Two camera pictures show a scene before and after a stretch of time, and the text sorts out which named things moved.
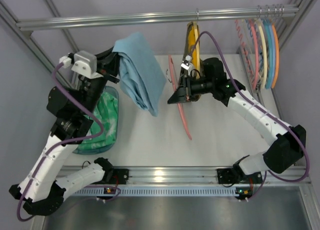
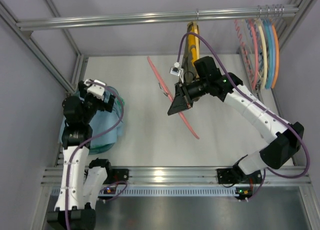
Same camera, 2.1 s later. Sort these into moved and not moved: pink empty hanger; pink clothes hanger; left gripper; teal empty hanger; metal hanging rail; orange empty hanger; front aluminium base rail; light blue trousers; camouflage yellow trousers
Moved: left gripper; pink clothes hanger; light blue trousers
Not moved: camouflage yellow trousers; pink empty hanger; metal hanging rail; orange empty hanger; front aluminium base rail; teal empty hanger
